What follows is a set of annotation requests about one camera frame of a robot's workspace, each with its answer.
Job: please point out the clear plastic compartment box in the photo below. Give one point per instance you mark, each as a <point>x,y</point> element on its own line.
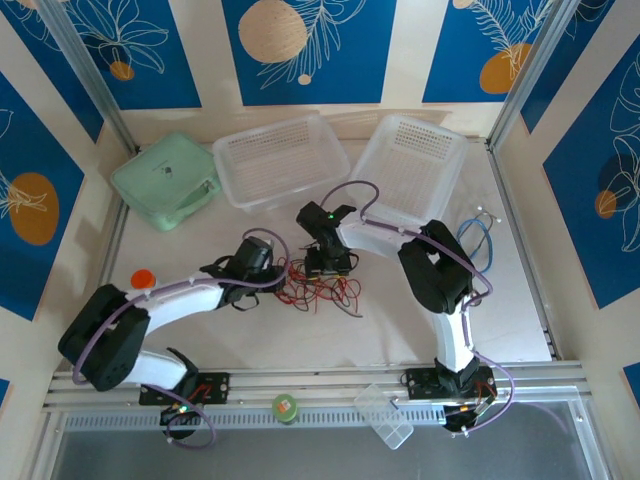
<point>385,420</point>

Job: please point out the wide white perforated basket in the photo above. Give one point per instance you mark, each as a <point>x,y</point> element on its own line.
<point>280,160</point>

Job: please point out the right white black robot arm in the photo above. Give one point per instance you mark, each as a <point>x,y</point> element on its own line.
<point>440,280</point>

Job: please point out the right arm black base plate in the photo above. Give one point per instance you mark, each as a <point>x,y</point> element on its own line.
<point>417,382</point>

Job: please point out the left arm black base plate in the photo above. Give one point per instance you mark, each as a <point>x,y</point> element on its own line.
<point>220,387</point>

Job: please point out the orange lidded bottle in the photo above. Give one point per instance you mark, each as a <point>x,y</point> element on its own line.
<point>144,278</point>

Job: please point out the aluminium side rail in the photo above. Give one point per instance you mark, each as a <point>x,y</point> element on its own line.
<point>525,250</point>
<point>112,250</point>

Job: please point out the mint green zip case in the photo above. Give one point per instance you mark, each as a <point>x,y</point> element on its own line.
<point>160,180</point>

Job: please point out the aluminium frame post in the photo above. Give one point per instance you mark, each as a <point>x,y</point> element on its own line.
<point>85,65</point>
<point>534,65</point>

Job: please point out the narrow white perforated basket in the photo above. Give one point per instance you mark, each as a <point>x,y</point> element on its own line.
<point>415,160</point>

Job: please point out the aluminium front rail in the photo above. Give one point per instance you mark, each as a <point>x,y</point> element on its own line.
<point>320,385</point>

